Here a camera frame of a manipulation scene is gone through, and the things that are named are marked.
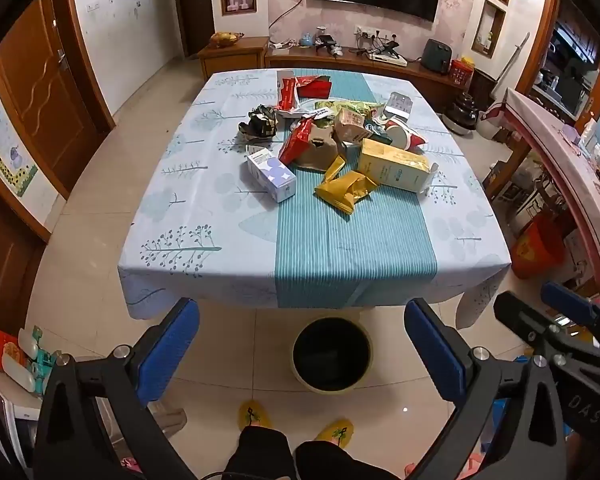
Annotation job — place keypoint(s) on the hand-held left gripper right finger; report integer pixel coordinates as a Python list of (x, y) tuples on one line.
[(435, 352)]

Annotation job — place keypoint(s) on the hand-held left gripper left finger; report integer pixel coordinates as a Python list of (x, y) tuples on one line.
[(170, 350)]

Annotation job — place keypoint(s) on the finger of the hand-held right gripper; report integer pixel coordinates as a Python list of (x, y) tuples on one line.
[(567, 302), (522, 317)]

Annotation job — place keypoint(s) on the round dark trash bin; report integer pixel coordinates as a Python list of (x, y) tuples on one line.
[(330, 360)]

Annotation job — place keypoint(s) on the long yellow box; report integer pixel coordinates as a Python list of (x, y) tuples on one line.
[(390, 165)]

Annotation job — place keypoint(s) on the green and brown carton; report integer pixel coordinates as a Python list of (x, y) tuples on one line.
[(350, 127)]

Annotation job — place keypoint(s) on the silver blister pack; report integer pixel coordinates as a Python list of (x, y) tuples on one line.
[(399, 105)]

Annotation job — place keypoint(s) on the red cardboard box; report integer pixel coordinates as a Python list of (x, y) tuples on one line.
[(312, 87)]

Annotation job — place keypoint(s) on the orange bucket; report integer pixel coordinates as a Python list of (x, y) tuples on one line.
[(537, 250)]

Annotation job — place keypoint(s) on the yellow slipper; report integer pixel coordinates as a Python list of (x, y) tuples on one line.
[(254, 415), (336, 432)]

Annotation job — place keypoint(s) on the person's left leg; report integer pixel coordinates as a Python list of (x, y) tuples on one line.
[(260, 452)]

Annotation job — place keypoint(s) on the person's leg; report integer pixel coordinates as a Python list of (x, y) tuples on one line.
[(345, 462), (260, 452)]

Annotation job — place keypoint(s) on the person's right leg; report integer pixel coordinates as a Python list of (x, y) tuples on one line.
[(345, 462)]

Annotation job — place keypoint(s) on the table with pink cloth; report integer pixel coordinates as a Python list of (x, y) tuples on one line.
[(570, 160)]

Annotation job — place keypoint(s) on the red packets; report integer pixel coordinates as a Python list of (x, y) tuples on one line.
[(2, 350)]

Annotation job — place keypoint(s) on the yellow foil packet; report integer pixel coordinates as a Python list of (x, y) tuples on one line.
[(342, 190)]

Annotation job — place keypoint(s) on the white and purple box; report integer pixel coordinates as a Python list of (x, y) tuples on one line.
[(270, 172)]

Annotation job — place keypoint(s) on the black stacked pot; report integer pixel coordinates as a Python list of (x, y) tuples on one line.
[(461, 112)]

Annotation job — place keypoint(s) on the red paper cup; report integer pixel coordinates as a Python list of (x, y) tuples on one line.
[(405, 136)]

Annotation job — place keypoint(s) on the brown paper bag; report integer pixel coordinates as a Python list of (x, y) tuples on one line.
[(320, 152)]

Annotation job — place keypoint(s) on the red foil packet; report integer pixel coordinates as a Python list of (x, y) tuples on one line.
[(295, 142)]

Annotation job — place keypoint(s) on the dark crumpled wrapper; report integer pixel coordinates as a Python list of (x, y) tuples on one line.
[(260, 122)]

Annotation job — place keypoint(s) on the red container with yellow lid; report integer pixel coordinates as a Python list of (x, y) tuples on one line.
[(461, 72)]

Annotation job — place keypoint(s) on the long wooden television cabinet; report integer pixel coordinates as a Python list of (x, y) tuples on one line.
[(420, 82)]

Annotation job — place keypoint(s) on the green snack bag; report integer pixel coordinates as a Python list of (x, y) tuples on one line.
[(352, 106)]

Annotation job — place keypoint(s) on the red and white packet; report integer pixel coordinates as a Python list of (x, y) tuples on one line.
[(286, 92)]

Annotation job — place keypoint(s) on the white set-top box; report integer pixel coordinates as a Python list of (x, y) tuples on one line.
[(389, 60)]

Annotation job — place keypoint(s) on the brown wooden door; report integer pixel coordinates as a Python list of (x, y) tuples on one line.
[(40, 90)]

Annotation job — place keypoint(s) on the small wooden drawer cabinet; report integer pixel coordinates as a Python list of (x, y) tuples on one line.
[(230, 57)]

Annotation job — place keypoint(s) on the fruit basket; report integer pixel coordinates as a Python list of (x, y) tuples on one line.
[(226, 39)]

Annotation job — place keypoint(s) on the small blue teapot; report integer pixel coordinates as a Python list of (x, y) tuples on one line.
[(306, 39)]

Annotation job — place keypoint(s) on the dark wooden door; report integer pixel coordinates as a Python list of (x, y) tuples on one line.
[(195, 5)]

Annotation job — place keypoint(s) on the colourful wall poster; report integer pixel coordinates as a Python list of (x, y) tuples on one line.
[(5, 145)]

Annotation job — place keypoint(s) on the wall power sockets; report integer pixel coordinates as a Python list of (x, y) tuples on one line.
[(375, 32)]

